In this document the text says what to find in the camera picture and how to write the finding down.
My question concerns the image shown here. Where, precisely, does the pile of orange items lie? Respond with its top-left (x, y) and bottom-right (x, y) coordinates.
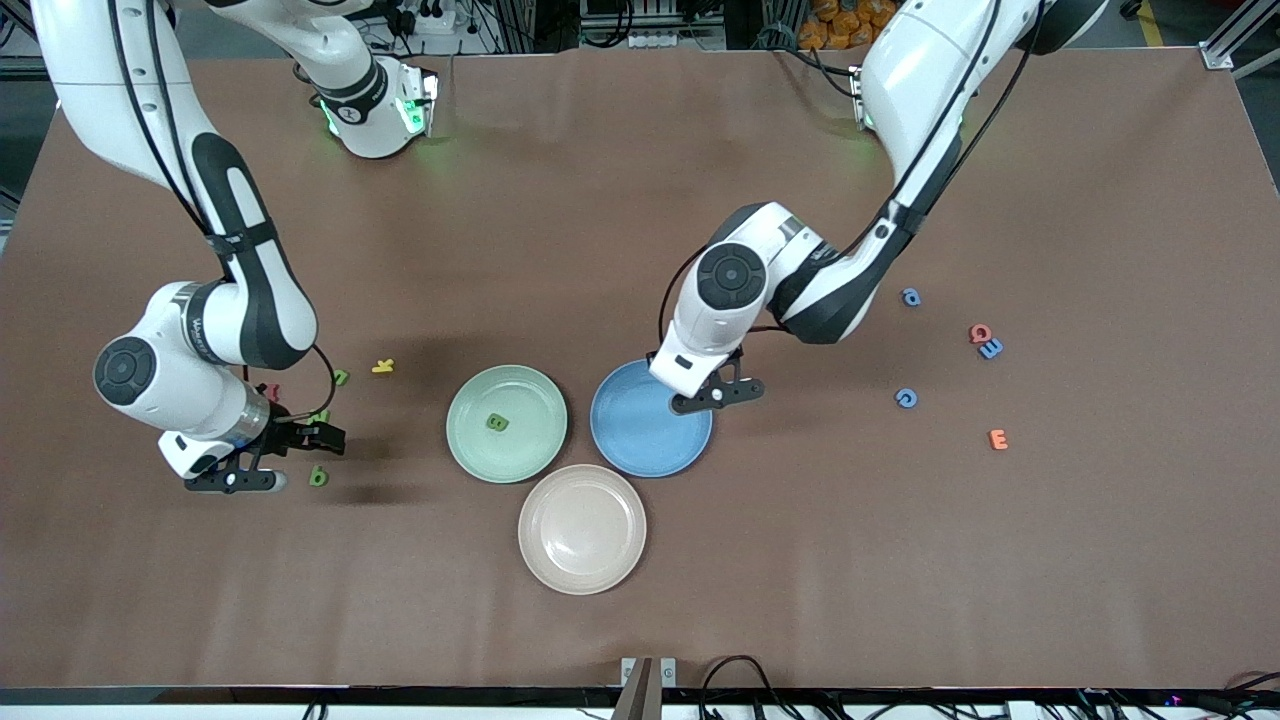
top-left (800, 0), bottom-right (901, 51)

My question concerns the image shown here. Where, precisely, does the brown table cover sheet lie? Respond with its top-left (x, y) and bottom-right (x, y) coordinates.
top-left (0, 50), bottom-right (1280, 691)

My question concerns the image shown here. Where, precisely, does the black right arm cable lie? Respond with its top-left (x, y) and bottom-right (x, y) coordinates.
top-left (105, 0), bottom-right (336, 421)

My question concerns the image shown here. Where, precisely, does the black cable loop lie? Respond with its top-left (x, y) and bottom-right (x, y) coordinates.
top-left (698, 655), bottom-right (796, 720)

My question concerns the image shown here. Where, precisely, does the light green plate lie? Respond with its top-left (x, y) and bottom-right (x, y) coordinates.
top-left (445, 364), bottom-right (569, 485)

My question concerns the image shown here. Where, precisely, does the aluminium frame profile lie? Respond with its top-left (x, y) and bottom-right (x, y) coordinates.
top-left (1200, 0), bottom-right (1280, 81)

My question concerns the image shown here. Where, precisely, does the white power strip with plugs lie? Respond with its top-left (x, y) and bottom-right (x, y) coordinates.
top-left (385, 0), bottom-right (456, 36)

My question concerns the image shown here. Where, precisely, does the beige plate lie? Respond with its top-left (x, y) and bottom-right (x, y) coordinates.
top-left (517, 463), bottom-right (648, 596)

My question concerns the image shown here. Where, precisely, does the black cable bundle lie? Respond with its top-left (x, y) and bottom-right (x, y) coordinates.
top-left (1075, 672), bottom-right (1280, 720)

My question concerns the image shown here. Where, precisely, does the blue plate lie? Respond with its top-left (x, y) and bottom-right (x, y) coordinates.
top-left (589, 358), bottom-right (714, 479)

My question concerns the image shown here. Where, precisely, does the grey metal bracket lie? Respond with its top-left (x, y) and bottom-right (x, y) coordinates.
top-left (620, 656), bottom-right (679, 720)

